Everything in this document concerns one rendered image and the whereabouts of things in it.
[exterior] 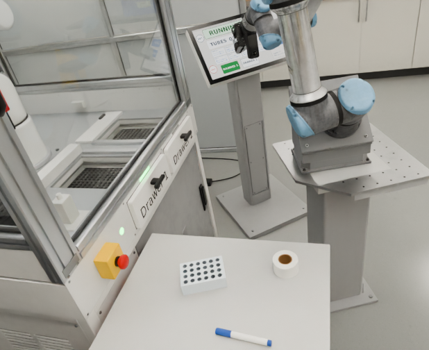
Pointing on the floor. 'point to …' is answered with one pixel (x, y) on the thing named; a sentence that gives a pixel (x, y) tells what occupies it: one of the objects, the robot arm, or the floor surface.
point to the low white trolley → (221, 298)
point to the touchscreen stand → (256, 169)
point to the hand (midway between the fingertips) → (239, 53)
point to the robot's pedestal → (342, 233)
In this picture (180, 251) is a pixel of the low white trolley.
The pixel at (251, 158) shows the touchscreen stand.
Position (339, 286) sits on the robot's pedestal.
